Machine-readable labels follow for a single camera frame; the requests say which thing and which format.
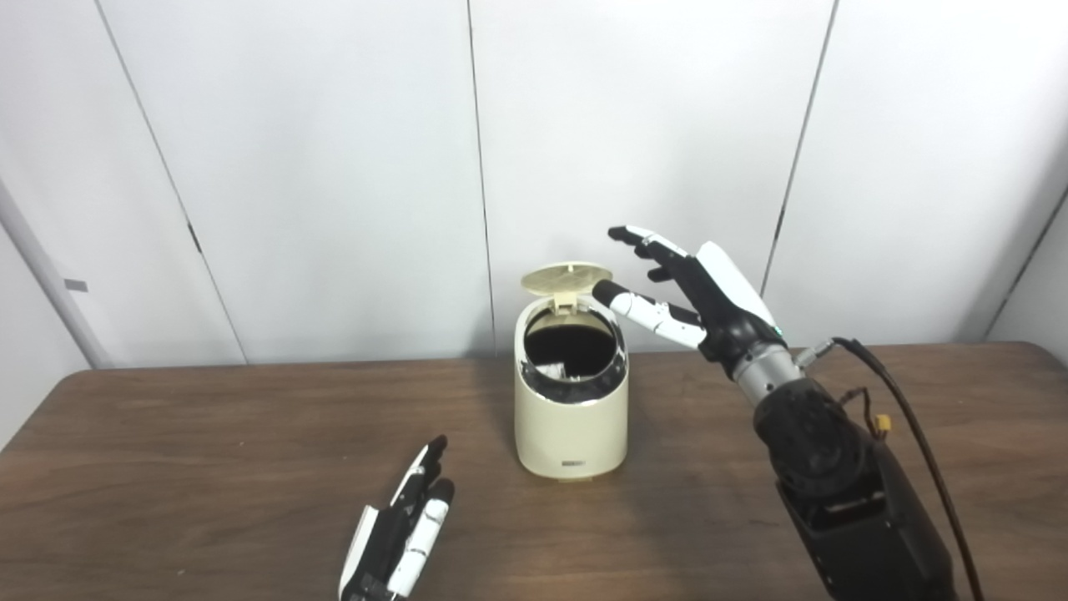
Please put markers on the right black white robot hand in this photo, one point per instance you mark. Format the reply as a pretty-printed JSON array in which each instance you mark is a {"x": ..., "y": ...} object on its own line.
[{"x": 726, "y": 309}]

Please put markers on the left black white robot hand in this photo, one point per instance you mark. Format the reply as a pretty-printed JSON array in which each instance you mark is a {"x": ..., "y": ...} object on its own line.
[{"x": 388, "y": 542}]

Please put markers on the cream-colored bin body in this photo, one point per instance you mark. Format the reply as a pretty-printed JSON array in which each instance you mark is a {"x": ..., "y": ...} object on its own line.
[{"x": 571, "y": 434}]

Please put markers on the cream round bin lid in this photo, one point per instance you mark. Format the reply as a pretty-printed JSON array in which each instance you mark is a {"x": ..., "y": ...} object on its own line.
[{"x": 567, "y": 277}]

